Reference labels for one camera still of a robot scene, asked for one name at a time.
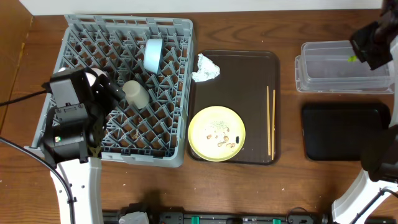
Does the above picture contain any pink bowl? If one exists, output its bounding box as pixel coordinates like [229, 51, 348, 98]
[85, 68, 106, 86]

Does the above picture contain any white plastic cup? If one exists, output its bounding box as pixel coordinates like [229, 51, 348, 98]
[123, 80, 150, 109]

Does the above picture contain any green snack wrapper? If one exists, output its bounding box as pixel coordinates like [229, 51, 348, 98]
[348, 55, 358, 62]

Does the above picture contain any light blue bowl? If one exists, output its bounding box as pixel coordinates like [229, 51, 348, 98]
[144, 39, 164, 74]

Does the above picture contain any white napkin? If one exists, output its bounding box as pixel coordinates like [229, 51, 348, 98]
[192, 54, 220, 82]

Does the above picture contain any yellow plate with crumbs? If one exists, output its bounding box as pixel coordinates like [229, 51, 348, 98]
[188, 106, 246, 162]

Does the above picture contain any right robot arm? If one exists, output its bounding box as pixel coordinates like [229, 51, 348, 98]
[328, 0, 397, 223]

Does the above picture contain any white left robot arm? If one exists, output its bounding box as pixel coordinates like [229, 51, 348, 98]
[1, 67, 124, 223]

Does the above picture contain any clear plastic bin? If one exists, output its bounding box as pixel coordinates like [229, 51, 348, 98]
[295, 40, 394, 95]

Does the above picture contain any grey plastic dish rack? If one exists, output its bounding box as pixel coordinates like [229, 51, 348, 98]
[24, 14, 197, 168]

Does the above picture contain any black plastic bin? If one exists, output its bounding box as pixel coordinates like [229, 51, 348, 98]
[302, 103, 391, 161]

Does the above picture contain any dark brown serving tray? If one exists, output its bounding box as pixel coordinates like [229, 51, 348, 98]
[189, 50, 281, 166]

